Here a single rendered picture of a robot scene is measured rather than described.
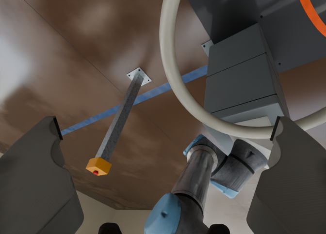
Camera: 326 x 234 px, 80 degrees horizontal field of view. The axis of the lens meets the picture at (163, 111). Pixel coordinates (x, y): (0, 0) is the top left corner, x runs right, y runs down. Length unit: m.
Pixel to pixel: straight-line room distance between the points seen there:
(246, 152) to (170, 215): 0.67
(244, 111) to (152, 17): 1.09
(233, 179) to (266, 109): 0.37
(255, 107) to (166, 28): 0.76
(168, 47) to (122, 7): 1.43
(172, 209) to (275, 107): 0.74
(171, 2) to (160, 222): 0.45
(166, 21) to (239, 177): 0.85
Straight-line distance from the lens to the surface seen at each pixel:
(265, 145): 1.01
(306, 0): 1.74
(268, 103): 1.06
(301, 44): 1.90
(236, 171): 1.07
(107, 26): 1.95
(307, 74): 2.11
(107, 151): 1.56
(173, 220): 0.50
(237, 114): 1.08
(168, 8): 0.40
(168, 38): 0.40
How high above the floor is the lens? 1.57
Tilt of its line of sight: 40 degrees down
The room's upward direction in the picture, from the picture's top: 165 degrees counter-clockwise
